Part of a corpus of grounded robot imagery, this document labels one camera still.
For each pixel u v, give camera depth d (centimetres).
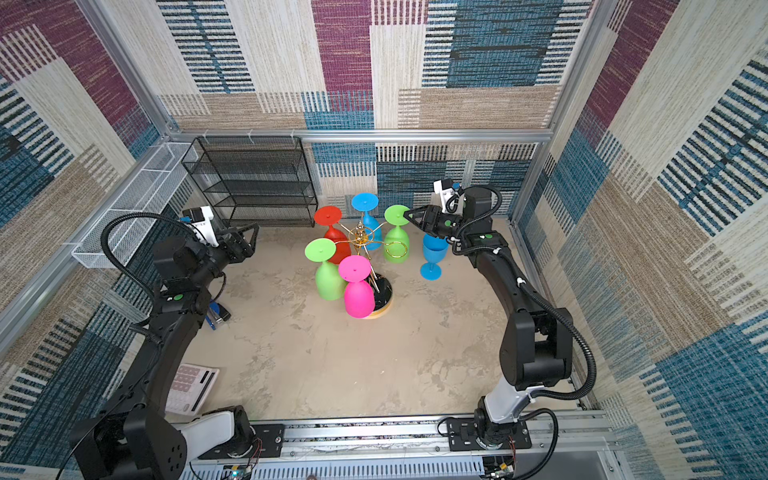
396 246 89
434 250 92
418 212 76
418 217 79
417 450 73
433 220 71
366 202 83
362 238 77
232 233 66
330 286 79
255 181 110
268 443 73
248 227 71
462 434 73
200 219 64
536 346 45
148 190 83
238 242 67
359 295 73
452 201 74
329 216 81
